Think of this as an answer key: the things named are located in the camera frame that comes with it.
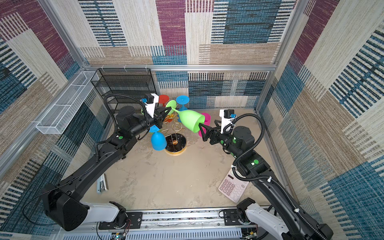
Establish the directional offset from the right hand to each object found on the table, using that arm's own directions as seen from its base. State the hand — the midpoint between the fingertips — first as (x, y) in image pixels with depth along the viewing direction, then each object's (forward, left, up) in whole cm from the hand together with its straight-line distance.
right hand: (207, 125), depth 66 cm
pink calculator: (-17, -14, -34) cm, 40 cm away
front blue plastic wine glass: (+1, +24, -13) cm, 27 cm away
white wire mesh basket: (+7, +70, -1) cm, 70 cm away
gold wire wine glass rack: (+12, +18, -33) cm, 40 cm away
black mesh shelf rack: (+49, +45, -11) cm, 67 cm away
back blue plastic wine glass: (+23, +11, -6) cm, 27 cm away
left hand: (+8, +16, +5) cm, 18 cm away
